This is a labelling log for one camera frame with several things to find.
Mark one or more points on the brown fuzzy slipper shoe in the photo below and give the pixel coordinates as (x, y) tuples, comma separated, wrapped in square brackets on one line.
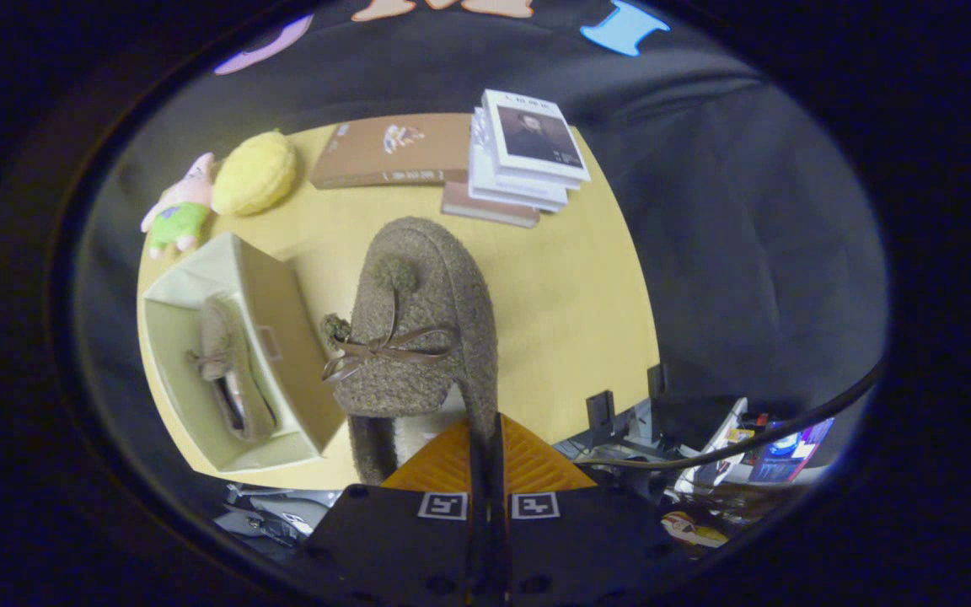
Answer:
[(426, 287), (233, 379)]

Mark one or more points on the yellow round plush toy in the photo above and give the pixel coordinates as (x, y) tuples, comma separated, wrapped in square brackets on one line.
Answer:
[(254, 173)]

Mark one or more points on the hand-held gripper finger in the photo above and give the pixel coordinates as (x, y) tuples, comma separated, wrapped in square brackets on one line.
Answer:
[(478, 455), (496, 455)]

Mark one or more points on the pink star plush toy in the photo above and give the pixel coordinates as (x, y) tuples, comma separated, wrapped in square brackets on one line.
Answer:
[(182, 215)]

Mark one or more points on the grey metal parts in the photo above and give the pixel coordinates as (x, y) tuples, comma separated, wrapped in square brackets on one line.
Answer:
[(283, 514)]

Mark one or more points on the thick white book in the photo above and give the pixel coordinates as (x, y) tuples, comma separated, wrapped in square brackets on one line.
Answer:
[(498, 190)]

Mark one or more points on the colourful box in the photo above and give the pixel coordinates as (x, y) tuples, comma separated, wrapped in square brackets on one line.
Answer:
[(793, 451)]

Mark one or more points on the white book with portrait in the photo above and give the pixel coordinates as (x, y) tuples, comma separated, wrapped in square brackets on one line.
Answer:
[(536, 135)]

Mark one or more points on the black backdrop cloth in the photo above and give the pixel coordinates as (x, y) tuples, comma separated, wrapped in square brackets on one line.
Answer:
[(705, 211)]

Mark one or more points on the beige storage box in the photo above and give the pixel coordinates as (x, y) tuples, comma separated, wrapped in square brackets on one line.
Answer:
[(292, 337)]

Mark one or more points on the pinkish brown book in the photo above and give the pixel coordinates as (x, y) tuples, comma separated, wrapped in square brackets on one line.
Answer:
[(485, 211)]

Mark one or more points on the yellow and white object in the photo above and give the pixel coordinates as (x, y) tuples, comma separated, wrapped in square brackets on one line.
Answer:
[(692, 529)]

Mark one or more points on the black table clamp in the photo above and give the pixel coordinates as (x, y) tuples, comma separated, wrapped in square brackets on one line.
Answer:
[(600, 413), (657, 381)]

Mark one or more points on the white carton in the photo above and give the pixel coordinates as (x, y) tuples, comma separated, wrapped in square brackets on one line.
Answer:
[(717, 438)]

